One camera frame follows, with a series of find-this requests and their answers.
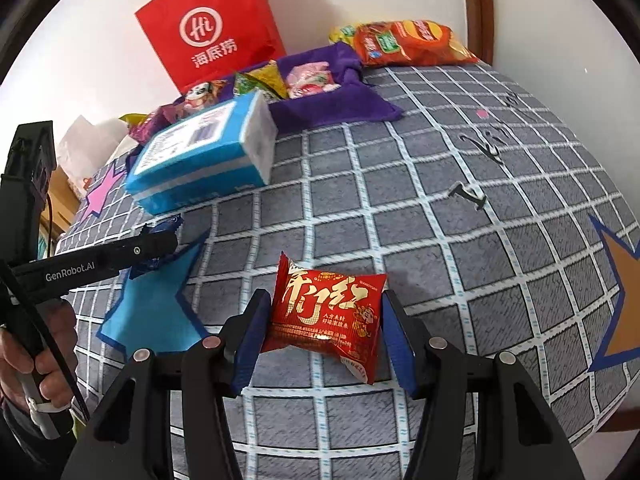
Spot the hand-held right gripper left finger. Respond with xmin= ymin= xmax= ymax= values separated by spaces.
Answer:
xmin=60 ymin=290 xmax=273 ymax=480

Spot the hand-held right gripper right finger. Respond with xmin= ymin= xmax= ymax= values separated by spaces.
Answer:
xmin=381 ymin=290 xmax=586 ymax=480

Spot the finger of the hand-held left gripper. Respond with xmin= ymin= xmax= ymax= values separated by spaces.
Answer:
xmin=131 ymin=224 xmax=180 ymax=273

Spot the red snack packet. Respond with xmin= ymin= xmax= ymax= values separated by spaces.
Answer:
xmin=260 ymin=252 xmax=388 ymax=386

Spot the blue tissue box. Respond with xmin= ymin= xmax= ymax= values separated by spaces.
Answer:
xmin=124 ymin=91 xmax=279 ymax=215

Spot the large pink snack packet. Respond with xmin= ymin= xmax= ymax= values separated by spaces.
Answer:
xmin=127 ymin=102 xmax=188 ymax=143

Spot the pink panda snack packet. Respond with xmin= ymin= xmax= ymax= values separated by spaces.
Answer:
xmin=181 ymin=80 xmax=228 ymax=113

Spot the purple towel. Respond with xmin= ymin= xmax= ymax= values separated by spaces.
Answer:
xmin=160 ymin=42 xmax=405 ymax=133

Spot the white strawberry snack packet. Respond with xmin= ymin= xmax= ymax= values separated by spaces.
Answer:
xmin=287 ymin=72 xmax=337 ymax=101

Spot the person's left forearm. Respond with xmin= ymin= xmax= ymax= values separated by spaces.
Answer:
xmin=0 ymin=395 xmax=76 ymax=480

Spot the person's left hand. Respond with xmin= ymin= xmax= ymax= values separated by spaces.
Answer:
xmin=0 ymin=301 xmax=78 ymax=406

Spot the wooden nightstand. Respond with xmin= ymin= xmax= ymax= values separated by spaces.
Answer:
xmin=47 ymin=165 xmax=83 ymax=241

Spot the white plastic shopping bag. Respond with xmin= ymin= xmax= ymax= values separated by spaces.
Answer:
xmin=55 ymin=115 xmax=141 ymax=191

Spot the grey checked bed cover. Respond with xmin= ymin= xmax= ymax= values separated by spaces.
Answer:
xmin=52 ymin=62 xmax=640 ymax=480

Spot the red paper bag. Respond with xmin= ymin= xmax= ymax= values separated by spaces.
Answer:
xmin=135 ymin=0 xmax=288 ymax=96

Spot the yellow chips bag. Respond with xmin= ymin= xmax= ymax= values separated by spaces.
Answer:
xmin=328 ymin=23 xmax=363 ymax=46

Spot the orange chips bag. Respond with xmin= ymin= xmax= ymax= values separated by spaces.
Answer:
xmin=352 ymin=20 xmax=481 ymax=68

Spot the black cable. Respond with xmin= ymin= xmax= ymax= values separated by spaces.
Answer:
xmin=0 ymin=259 xmax=92 ymax=423

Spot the brown wooden door frame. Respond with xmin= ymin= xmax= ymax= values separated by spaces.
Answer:
xmin=460 ymin=0 xmax=497 ymax=63

